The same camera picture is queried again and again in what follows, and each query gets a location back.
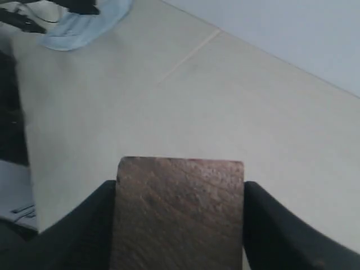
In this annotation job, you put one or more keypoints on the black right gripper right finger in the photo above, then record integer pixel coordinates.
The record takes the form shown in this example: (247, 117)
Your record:
(275, 238)

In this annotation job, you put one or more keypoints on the light blue cloth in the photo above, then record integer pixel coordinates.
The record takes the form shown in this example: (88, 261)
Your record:
(75, 31)

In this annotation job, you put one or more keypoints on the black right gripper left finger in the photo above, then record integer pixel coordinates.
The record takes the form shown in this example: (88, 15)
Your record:
(80, 240)

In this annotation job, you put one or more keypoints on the third largest wooden cube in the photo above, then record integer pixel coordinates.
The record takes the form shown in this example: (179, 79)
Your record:
(173, 213)

